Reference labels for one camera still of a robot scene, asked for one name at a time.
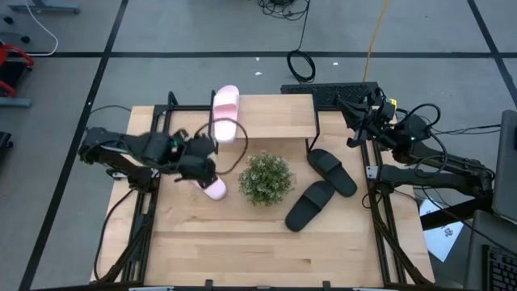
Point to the green plant in black pot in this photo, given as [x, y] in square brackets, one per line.
[264, 180]

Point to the black metal table frame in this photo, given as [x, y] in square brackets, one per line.
[186, 107]

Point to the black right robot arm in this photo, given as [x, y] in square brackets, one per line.
[444, 178]

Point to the white paper sheet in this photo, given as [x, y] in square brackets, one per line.
[442, 238]

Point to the red and black cart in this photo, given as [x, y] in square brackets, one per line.
[18, 51]

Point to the grey desk foot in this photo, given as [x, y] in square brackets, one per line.
[44, 7]

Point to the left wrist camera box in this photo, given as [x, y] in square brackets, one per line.
[202, 146]

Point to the black desk leg bar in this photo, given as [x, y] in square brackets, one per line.
[456, 214]

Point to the grey desk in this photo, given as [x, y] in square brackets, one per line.
[476, 258]

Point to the black rubber slide sandal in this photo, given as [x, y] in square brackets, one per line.
[335, 175]
[307, 208]

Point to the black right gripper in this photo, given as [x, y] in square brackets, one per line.
[373, 119]

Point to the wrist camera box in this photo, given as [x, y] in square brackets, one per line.
[202, 146]
[387, 109]

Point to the black keyboard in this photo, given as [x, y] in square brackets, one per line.
[315, 93]
[503, 271]

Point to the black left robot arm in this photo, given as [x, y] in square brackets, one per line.
[109, 143]

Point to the grey furniture base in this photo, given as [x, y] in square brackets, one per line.
[16, 102]

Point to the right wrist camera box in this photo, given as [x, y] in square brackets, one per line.
[387, 109]

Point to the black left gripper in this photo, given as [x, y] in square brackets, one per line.
[198, 169]

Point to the wooden shelf with black legs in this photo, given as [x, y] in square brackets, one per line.
[274, 117]

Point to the grey monitor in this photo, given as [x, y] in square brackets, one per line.
[507, 169]

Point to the black object on floor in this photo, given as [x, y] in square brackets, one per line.
[5, 140]

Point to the pink rubber slide sandal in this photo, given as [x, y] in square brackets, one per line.
[216, 190]
[225, 121]

